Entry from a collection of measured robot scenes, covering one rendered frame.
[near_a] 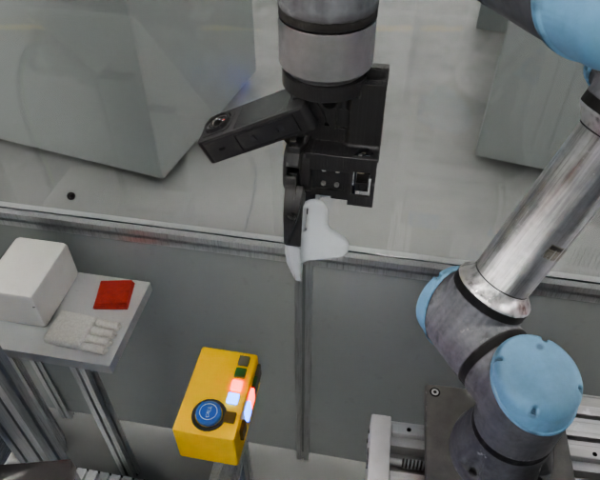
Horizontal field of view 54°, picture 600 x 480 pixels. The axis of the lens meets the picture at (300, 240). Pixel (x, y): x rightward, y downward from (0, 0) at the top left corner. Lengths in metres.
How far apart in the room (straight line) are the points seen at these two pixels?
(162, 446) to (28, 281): 0.98
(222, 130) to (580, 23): 0.29
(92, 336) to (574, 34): 1.16
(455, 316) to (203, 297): 0.78
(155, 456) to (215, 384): 1.19
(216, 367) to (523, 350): 0.49
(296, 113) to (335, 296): 0.93
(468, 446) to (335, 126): 0.58
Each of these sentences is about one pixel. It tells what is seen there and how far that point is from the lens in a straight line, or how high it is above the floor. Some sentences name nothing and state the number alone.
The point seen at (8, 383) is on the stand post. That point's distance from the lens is 1.31.
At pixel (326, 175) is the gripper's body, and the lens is 0.52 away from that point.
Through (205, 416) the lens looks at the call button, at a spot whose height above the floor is 1.08.
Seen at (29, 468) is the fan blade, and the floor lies 1.19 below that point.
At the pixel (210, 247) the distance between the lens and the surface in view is 1.34.
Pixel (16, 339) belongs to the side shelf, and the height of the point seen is 0.86.
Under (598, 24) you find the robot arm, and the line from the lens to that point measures 0.36.
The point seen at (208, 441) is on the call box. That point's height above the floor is 1.06.
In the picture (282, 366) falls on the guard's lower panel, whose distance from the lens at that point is 1.65.
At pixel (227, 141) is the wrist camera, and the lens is 0.52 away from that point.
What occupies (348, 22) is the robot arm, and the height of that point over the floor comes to 1.73.
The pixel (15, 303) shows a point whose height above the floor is 0.94.
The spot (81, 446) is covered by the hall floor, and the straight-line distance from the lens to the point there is 2.26.
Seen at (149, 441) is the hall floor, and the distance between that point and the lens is 2.20.
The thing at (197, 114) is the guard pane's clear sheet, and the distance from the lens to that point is 1.14.
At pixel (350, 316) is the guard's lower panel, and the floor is 0.79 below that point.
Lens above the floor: 1.91
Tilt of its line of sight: 44 degrees down
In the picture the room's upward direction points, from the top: straight up
